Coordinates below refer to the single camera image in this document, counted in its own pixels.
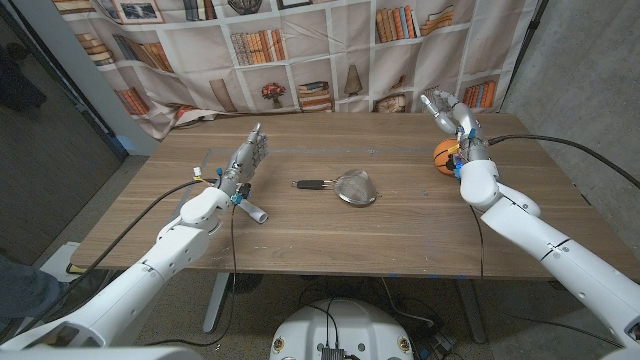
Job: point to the printed bookshelf backdrop cloth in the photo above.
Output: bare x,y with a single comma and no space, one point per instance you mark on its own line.
310,55

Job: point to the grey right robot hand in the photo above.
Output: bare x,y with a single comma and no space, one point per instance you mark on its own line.
467,125

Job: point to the grey table leg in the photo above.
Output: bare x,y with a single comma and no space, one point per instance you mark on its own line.
472,312

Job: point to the white table leg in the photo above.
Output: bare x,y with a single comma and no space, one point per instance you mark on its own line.
216,302

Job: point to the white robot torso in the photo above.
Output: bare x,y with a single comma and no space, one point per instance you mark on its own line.
345,325

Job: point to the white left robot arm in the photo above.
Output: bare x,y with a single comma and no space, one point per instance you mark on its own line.
150,265

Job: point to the yellow flat floor object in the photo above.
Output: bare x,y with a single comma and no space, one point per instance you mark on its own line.
75,269

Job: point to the grey power strip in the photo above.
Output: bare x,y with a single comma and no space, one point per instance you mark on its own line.
441,342

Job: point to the person's leg in blue jeans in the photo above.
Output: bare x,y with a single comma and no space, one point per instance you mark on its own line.
25,290

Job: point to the short white plastic tube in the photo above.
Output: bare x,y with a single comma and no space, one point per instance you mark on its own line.
256,212

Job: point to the small orange basketball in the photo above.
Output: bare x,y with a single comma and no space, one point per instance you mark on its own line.
444,157

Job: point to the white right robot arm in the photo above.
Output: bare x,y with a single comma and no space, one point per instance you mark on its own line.
545,250

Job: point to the black backdrop stand pole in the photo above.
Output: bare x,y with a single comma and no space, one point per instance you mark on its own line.
525,52

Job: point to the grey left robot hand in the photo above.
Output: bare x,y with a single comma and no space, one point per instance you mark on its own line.
242,160

